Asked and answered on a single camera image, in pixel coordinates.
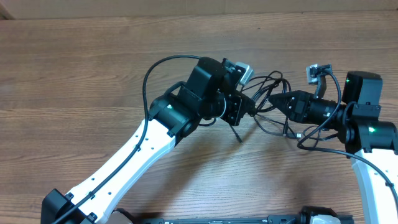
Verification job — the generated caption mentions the black cable bundle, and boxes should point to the black cable bundle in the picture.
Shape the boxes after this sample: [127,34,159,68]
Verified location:
[226,70,321,146]

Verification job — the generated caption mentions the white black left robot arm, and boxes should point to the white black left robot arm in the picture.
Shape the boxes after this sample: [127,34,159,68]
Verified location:
[40,57,255,223]

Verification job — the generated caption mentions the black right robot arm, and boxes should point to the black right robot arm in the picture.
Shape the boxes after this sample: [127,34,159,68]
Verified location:
[269,71,397,223]

